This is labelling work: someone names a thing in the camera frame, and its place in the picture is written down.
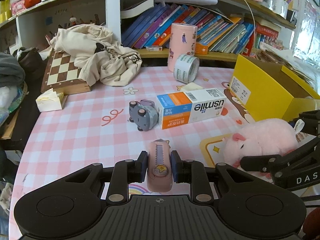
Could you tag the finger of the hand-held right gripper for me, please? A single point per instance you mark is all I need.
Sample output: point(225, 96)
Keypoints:
point(262, 162)
point(310, 121)

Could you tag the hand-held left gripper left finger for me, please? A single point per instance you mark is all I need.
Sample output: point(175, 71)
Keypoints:
point(143, 166)

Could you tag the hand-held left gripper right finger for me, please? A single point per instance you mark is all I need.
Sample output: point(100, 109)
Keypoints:
point(175, 166)

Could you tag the pink utility knife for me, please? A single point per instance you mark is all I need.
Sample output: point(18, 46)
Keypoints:
point(160, 175)

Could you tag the pink plush toy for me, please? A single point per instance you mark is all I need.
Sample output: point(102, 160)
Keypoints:
point(262, 137)

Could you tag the grey toy car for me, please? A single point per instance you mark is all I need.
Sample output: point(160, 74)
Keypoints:
point(146, 116)

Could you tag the yellow cardboard box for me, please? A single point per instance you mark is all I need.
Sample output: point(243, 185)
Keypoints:
point(260, 95)

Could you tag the white orange toothpaste box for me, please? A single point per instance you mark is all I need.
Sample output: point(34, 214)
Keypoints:
point(190, 110)

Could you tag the dark red clothing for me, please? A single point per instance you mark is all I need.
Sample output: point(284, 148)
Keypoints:
point(312, 225)

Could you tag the messy stack of papers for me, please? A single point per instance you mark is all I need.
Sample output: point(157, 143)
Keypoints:
point(287, 60)

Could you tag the pink checked desk mat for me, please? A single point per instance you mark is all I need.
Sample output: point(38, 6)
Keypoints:
point(82, 130)

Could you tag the silver foil sheet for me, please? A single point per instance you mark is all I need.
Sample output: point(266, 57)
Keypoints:
point(307, 45)

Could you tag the cream eraser cube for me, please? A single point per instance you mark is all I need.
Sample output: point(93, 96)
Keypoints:
point(191, 87)

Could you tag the stack of red books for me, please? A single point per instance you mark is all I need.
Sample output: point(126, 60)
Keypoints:
point(266, 36)

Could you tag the clear printed tape roll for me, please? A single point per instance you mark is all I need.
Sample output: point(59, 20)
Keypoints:
point(178, 67)

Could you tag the black gadget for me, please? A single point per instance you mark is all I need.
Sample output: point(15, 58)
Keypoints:
point(291, 17)

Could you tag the beige printed cloth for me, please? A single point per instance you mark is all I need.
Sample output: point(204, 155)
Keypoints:
point(105, 62)

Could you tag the white paper block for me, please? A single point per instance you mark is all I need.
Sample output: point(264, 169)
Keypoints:
point(48, 102)

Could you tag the small white red box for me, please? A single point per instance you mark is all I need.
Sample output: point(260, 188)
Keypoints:
point(153, 48)

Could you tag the white pen holder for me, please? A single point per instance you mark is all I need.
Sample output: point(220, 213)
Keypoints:
point(278, 6)

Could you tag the small orange box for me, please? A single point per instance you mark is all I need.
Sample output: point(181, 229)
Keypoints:
point(202, 48)

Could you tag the wooden chessboard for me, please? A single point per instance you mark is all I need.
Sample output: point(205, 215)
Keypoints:
point(62, 72)

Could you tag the pink sticker-covered canister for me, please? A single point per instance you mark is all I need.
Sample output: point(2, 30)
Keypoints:
point(180, 40)

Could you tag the row of colourful books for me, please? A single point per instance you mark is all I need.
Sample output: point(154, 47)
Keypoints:
point(160, 27)

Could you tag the clear plastic bag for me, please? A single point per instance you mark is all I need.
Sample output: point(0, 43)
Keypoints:
point(8, 100)

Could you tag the dark bag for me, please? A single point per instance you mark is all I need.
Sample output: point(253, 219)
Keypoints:
point(30, 62)

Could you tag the thick black-covered book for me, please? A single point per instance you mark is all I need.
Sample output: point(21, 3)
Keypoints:
point(137, 7)

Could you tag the white bookshelf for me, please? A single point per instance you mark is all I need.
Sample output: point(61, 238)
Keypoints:
point(113, 10)

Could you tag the grey cloth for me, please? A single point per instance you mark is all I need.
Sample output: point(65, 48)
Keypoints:
point(10, 67)

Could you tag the pink patterned box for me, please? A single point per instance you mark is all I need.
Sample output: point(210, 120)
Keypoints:
point(18, 4)

